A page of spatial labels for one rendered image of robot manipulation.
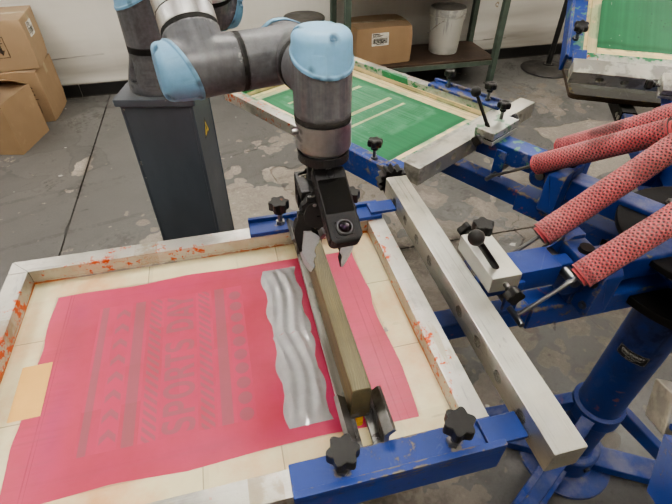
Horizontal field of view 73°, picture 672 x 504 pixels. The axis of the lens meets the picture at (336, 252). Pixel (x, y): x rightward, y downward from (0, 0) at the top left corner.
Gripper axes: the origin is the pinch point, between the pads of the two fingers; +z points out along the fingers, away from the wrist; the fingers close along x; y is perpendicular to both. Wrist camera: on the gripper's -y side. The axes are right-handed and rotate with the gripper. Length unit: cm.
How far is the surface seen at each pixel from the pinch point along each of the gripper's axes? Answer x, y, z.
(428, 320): -17.5, -5.2, 12.5
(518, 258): -37.7, 1.0, 7.1
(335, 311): -0.2, -5.1, 5.7
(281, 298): 7.1, 9.2, 15.3
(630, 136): -67, 15, -8
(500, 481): -60, -2, 111
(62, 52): 134, 382, 71
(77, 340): 44.7, 8.7, 16.6
